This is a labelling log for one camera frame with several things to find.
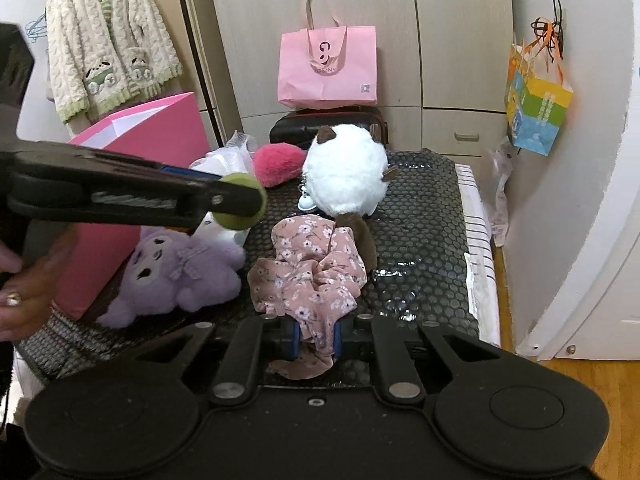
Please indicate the colourful paper gift bag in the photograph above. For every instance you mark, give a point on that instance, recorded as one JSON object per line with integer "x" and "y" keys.
{"x": 542, "y": 110}

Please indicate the person's left hand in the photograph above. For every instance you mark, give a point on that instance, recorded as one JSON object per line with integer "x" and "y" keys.
{"x": 35, "y": 295}

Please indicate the pink storage box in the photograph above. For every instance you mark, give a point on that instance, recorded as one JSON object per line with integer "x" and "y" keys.
{"x": 150, "y": 125}

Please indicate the olive green round puff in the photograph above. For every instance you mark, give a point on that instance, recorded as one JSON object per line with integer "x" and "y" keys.
{"x": 235, "y": 223}

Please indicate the pink floral cloth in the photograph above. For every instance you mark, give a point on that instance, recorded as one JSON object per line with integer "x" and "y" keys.
{"x": 305, "y": 280}

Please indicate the black hard suitcase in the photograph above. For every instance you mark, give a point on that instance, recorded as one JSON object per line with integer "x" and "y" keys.
{"x": 292, "y": 127}

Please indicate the cream knit cardigan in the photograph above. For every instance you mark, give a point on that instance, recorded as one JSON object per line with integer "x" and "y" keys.
{"x": 100, "y": 35}

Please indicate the pink tote bag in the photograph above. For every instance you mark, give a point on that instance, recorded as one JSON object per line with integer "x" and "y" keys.
{"x": 327, "y": 70}

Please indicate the white net cloth bundle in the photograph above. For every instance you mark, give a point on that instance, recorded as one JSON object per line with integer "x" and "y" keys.
{"x": 225, "y": 156}

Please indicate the beige wardrobe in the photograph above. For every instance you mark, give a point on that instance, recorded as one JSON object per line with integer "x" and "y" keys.
{"x": 440, "y": 35}

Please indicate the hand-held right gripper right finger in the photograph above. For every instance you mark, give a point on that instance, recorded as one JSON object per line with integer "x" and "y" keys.
{"x": 338, "y": 338}

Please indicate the purple plush toy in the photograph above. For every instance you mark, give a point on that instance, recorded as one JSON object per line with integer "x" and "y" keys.
{"x": 200, "y": 275}

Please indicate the orange and black ribbons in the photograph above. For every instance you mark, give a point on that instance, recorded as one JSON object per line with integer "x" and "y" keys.
{"x": 547, "y": 30}

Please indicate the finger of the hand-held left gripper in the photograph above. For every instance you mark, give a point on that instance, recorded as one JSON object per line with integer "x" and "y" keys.
{"x": 190, "y": 171}
{"x": 241, "y": 201}

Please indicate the black honeycomb mat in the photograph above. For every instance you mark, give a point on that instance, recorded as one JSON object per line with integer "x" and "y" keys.
{"x": 425, "y": 220}

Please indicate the white crumpled plastic bag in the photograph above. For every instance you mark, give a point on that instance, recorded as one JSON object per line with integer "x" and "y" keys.
{"x": 501, "y": 180}

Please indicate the white door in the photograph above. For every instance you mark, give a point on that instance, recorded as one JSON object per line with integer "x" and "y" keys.
{"x": 600, "y": 260}

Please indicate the white plush toy brown ears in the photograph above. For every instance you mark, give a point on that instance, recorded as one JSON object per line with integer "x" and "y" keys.
{"x": 345, "y": 170}

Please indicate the white striped bed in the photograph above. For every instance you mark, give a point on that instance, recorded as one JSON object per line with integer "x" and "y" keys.
{"x": 482, "y": 240}

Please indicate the pink fluffy pouch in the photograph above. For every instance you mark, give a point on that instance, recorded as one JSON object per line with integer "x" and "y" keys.
{"x": 277, "y": 162}

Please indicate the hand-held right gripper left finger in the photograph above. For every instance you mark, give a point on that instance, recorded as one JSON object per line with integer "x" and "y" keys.
{"x": 297, "y": 338}

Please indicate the black clothes rack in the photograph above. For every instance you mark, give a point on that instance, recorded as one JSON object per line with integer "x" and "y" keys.
{"x": 200, "y": 50}

